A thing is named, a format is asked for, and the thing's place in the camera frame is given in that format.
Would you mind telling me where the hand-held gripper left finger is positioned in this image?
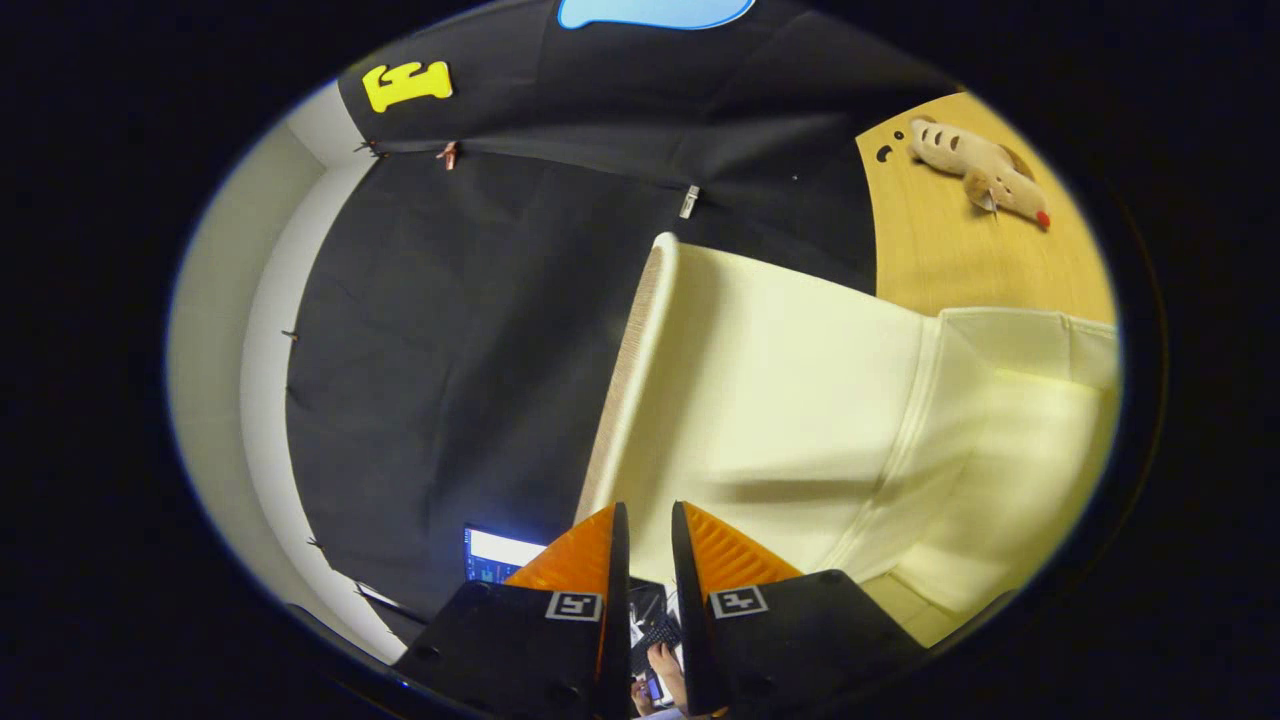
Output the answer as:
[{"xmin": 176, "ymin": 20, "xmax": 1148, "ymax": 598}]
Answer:
[{"xmin": 393, "ymin": 502, "xmax": 633, "ymax": 720}]

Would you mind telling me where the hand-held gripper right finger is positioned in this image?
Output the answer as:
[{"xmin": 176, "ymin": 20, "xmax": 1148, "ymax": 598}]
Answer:
[{"xmin": 670, "ymin": 500, "xmax": 931, "ymax": 719}]

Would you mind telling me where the beige fabric storage box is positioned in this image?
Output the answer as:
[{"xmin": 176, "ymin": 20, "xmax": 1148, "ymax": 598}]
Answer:
[{"xmin": 575, "ymin": 232, "xmax": 1122, "ymax": 647}]

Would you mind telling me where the black keyboard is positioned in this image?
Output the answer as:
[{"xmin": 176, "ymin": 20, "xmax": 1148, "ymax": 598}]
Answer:
[{"xmin": 630, "ymin": 585, "xmax": 685, "ymax": 677}]

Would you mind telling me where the laptop screen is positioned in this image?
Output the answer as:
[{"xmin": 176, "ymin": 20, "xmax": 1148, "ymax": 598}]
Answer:
[{"xmin": 464, "ymin": 524, "xmax": 549, "ymax": 585}]

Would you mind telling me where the tan plush dog toy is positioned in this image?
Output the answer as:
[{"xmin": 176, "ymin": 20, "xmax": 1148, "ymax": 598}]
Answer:
[{"xmin": 907, "ymin": 116, "xmax": 1054, "ymax": 233}]

